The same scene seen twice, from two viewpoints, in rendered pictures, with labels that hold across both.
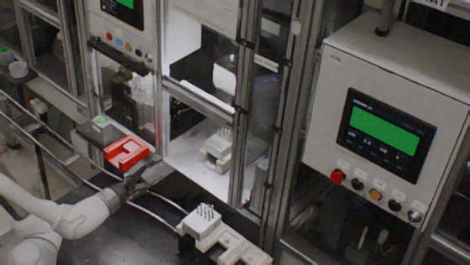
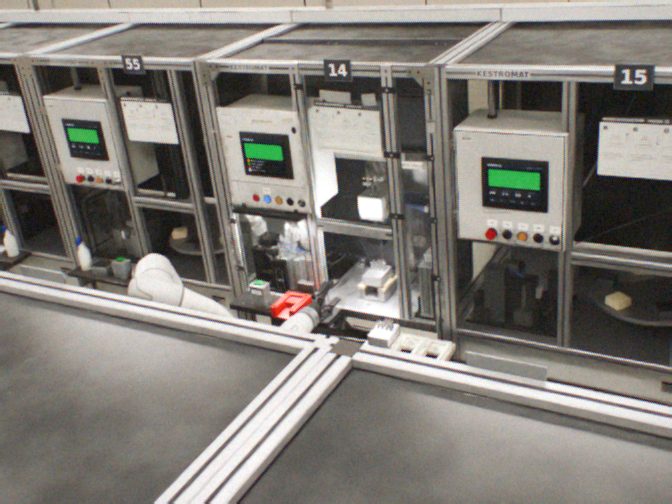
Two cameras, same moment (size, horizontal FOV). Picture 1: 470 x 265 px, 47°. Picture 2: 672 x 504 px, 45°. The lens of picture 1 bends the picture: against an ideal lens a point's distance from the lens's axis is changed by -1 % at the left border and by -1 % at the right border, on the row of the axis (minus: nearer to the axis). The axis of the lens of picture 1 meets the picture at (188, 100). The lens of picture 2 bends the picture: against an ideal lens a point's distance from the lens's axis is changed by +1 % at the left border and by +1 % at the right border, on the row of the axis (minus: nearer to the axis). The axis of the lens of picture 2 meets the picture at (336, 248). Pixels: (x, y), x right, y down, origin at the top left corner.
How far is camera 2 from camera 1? 1.65 m
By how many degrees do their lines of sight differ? 15
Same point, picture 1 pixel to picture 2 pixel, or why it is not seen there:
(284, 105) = (434, 195)
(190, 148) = (346, 292)
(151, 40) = (302, 185)
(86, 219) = (299, 327)
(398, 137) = (525, 180)
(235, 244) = (419, 343)
